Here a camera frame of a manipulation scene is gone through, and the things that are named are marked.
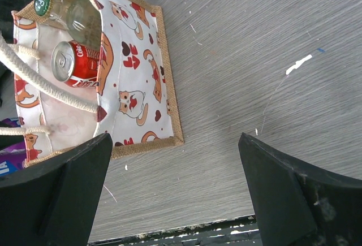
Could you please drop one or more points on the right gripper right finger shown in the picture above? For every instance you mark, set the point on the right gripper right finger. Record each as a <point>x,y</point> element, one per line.
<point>297,203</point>

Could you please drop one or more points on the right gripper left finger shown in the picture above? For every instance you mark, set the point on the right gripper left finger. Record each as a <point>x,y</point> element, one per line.
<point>54,202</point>

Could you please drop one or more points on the jute canvas tote bag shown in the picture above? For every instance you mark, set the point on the jute canvas tote bag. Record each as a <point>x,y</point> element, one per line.
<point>134,100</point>

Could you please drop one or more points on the red cola can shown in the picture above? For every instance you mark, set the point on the red cola can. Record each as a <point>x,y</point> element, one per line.
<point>75,64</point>

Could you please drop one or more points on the clear glass green-cap bottle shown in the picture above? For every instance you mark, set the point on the clear glass green-cap bottle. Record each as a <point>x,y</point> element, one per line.
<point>79,17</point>

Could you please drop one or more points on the purple soda can right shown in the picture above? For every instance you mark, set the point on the purple soda can right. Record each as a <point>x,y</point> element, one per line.
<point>13,153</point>

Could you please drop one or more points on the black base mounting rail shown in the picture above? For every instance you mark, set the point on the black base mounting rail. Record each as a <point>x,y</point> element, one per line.
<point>235,231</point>

